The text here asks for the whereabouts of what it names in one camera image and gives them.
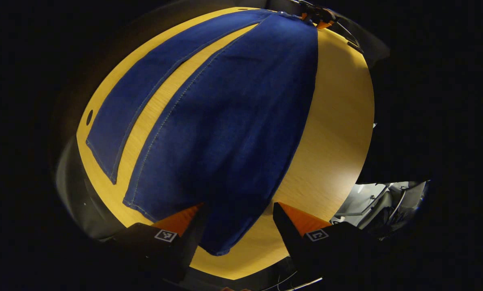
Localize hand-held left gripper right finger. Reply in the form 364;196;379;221
272;201;383;285

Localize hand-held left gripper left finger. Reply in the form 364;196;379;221
103;202;210;284

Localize blue denim jeans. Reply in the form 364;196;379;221
86;9;320;257

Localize grey metal frame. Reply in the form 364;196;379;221
330;181;430;243

